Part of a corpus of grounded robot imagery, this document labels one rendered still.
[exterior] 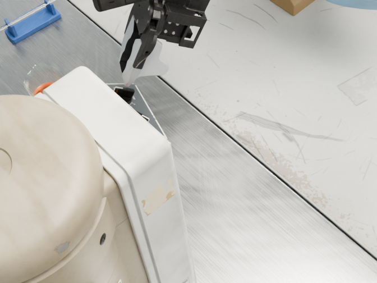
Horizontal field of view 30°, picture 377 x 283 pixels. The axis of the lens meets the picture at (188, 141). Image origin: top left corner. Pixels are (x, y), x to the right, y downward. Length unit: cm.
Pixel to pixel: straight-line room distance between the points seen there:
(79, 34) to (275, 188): 46
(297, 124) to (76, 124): 78
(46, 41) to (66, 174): 96
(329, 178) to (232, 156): 15
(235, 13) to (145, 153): 93
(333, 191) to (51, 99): 71
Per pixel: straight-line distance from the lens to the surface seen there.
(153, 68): 103
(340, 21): 125
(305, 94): 113
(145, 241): 39
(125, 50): 105
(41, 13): 131
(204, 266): 97
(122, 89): 108
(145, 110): 109
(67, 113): 35
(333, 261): 98
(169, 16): 97
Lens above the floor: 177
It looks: 54 degrees down
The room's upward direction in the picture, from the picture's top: 9 degrees counter-clockwise
